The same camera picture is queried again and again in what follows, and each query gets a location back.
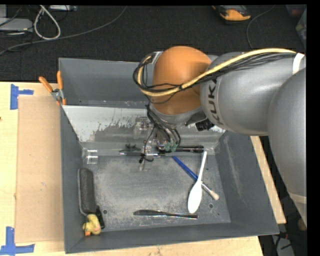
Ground black cylinder on white bracket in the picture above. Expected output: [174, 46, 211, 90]
[186, 117, 227, 134]

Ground clear glass block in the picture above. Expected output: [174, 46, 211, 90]
[85, 149, 99, 165]

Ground black pen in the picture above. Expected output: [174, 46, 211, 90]
[174, 146, 205, 154]

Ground white plastic spoon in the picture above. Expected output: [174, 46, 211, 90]
[187, 150, 208, 215]

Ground blue and white stick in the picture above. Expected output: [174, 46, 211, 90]
[171, 155, 220, 201]

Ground brown cardboard board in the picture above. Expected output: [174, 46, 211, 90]
[14, 95, 66, 244]

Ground grey metal bin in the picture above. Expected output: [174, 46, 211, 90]
[57, 57, 280, 255]

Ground dark metal knife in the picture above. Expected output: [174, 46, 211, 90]
[132, 209, 199, 220]

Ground yellow rubber duck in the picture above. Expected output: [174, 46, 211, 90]
[82, 213, 102, 237]

